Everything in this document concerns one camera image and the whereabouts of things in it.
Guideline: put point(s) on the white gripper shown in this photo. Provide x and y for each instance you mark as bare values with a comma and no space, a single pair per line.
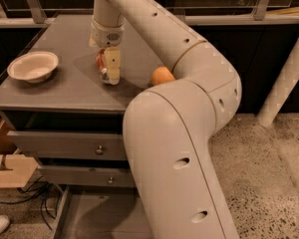
106,35

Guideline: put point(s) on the red coke can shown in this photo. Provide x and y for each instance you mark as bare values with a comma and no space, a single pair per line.
102,66

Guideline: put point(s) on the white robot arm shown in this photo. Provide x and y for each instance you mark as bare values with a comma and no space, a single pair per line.
167,128

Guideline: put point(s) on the grey drawer cabinet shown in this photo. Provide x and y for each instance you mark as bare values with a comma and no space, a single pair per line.
74,99

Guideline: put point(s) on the grey top drawer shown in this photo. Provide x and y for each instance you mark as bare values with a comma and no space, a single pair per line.
74,145

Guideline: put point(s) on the grey middle drawer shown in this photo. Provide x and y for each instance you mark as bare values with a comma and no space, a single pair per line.
89,176

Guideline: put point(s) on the grey open bottom drawer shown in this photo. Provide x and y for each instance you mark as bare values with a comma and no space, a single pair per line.
88,212

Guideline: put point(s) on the orange fruit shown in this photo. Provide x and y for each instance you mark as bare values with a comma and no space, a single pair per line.
161,75

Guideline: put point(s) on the white paper bowl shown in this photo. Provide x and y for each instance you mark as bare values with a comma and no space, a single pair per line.
33,67

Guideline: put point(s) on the metal glass railing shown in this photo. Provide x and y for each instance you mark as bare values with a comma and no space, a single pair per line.
34,13

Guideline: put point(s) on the light wooden box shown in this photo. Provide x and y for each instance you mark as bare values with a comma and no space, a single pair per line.
16,169

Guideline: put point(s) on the white diagonal pole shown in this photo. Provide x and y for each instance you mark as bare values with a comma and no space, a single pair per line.
282,88

